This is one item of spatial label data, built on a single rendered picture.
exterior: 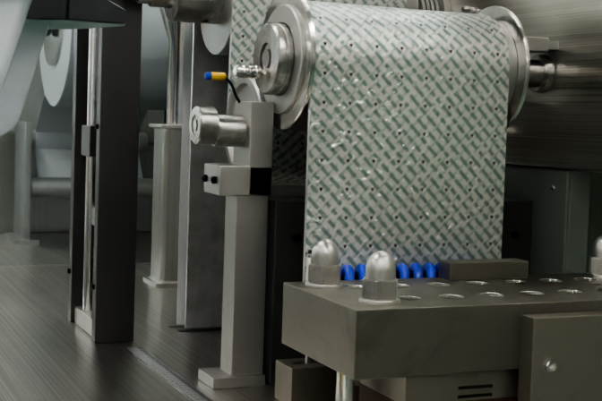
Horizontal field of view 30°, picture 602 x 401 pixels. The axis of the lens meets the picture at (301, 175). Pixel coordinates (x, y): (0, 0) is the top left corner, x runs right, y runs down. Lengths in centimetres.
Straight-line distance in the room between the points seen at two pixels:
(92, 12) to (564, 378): 71
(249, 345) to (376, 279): 27
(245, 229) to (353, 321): 28
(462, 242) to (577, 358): 23
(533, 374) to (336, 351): 18
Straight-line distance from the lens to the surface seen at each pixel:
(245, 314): 121
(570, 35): 132
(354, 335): 96
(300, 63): 114
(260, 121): 119
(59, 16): 43
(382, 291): 98
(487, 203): 124
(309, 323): 104
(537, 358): 103
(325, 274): 106
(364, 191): 116
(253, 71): 118
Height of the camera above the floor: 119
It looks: 3 degrees down
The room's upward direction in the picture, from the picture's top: 2 degrees clockwise
